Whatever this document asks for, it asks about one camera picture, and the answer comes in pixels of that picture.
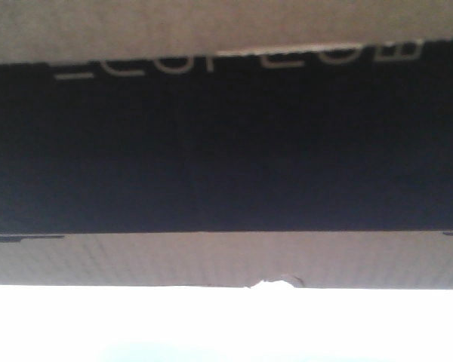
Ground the brown cardboard box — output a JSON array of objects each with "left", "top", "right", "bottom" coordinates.
[{"left": 0, "top": 1, "right": 453, "bottom": 290}]

